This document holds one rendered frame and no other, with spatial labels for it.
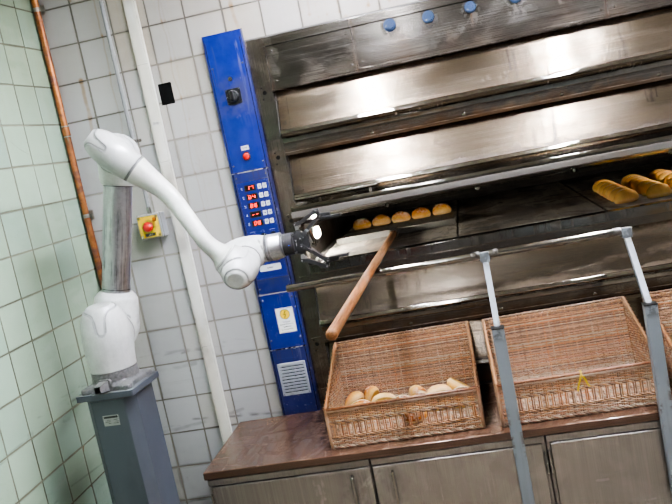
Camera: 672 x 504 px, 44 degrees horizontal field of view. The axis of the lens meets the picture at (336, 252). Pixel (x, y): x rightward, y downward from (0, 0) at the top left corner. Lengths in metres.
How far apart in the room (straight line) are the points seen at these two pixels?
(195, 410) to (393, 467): 1.04
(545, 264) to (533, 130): 0.52
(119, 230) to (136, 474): 0.83
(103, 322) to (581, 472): 1.66
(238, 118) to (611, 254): 1.55
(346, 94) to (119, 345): 1.31
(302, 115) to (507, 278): 1.03
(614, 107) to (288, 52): 1.27
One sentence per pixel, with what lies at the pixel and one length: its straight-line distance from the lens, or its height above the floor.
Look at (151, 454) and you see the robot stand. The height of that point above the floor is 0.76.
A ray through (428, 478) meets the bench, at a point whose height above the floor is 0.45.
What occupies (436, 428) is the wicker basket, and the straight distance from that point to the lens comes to 2.96.
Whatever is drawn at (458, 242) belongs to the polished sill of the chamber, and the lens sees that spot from 3.28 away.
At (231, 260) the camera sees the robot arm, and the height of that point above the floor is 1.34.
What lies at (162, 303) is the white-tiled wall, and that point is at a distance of 3.55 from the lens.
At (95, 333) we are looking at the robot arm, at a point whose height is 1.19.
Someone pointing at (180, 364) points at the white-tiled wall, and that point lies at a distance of 3.59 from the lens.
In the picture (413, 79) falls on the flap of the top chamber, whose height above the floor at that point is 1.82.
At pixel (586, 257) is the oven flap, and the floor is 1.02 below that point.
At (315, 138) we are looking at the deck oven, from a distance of 3.30.
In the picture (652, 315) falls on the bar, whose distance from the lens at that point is 2.79.
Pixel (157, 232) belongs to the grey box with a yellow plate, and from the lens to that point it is 3.42.
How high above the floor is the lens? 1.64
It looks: 7 degrees down
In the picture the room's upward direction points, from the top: 11 degrees counter-clockwise
